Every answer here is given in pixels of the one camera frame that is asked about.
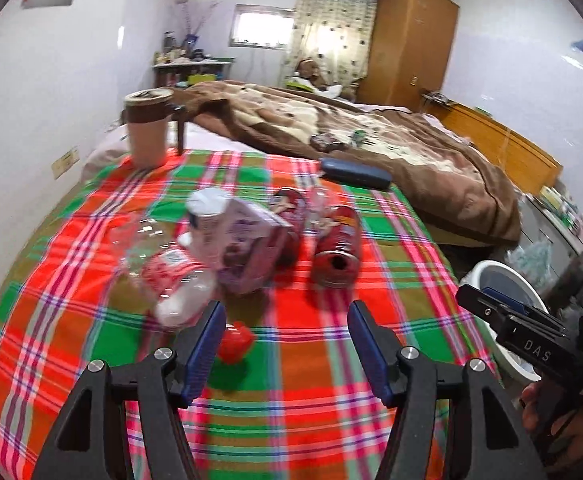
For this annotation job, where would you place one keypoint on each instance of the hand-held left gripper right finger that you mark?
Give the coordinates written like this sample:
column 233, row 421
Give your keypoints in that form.
column 366, row 345

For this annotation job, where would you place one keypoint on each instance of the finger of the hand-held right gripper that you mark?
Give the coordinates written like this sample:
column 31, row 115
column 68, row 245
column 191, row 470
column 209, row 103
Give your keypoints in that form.
column 499, row 297
column 481, row 310

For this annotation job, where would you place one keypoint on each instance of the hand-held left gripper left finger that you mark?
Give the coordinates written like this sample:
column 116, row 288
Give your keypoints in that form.
column 206, row 345

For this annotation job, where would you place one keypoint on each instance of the white trash bin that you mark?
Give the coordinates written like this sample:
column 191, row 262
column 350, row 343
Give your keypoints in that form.
column 476, row 280

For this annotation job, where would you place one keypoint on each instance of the red bottle cap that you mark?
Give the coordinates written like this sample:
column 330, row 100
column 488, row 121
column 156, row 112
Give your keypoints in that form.
column 235, row 342

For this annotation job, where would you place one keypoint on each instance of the clear plastic bottle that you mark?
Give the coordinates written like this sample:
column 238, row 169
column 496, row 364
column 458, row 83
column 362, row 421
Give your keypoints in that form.
column 171, row 270

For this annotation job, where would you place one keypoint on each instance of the red drink can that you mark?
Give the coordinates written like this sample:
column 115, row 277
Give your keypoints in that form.
column 289, row 210
column 339, row 250

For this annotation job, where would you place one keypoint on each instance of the purple drink carton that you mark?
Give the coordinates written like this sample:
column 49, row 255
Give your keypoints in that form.
column 254, row 255
column 209, row 210

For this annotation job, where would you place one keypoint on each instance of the white and green plastic bag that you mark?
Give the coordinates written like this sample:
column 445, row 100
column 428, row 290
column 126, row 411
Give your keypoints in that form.
column 534, row 260

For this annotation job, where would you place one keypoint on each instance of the grey nightstand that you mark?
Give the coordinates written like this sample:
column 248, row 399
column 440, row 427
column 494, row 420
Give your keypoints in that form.
column 541, row 225

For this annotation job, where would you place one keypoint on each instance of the pile of small boxes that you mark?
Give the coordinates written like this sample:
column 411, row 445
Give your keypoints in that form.
column 566, row 210

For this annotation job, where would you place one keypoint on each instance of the plaid tablecloth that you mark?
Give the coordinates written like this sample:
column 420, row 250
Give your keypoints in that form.
column 96, row 310

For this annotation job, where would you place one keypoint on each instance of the clear small bottle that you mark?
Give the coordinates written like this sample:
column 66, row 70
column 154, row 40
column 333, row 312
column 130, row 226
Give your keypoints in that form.
column 319, row 207

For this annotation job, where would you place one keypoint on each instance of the brown patterned blanket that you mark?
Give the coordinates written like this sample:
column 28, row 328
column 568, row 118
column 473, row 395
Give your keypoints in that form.
column 421, row 170

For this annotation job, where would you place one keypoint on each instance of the wooden bed headboard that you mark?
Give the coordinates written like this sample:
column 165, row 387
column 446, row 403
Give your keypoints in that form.
column 501, row 140

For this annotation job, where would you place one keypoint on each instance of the dark blue glasses case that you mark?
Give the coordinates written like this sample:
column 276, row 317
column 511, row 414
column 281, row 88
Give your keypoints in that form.
column 354, row 172

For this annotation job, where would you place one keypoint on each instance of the small dark pouch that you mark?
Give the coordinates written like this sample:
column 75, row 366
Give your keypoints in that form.
column 327, row 142

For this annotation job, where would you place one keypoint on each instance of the small green box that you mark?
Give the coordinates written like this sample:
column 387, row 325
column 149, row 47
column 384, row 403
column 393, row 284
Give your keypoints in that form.
column 359, row 136

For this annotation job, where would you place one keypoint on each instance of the brown and pink thermos cup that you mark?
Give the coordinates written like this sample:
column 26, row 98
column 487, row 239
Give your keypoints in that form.
column 146, row 130

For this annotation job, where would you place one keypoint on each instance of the wooden wardrobe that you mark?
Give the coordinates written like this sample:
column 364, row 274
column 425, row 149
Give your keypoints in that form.
column 411, row 45

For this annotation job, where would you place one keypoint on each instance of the small desk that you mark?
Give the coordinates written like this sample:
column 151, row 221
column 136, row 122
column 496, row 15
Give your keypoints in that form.
column 191, row 72

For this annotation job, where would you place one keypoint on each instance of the brown teddy bear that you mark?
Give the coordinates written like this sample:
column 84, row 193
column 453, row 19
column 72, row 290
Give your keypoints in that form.
column 309, row 70

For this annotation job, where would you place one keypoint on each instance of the group of bottles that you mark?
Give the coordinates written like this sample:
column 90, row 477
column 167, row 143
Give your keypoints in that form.
column 176, row 52

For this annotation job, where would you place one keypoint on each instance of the window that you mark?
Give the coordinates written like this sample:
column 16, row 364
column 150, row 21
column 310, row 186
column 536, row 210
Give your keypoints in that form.
column 261, row 27

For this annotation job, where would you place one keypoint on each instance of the dried branches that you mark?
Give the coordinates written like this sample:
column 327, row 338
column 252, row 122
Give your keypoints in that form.
column 194, row 22

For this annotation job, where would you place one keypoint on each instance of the patterned curtain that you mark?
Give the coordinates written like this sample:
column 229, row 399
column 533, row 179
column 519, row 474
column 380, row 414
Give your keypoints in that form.
column 331, row 20

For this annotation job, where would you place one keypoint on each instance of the wall socket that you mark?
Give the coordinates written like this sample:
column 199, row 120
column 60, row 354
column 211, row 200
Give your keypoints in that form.
column 66, row 162

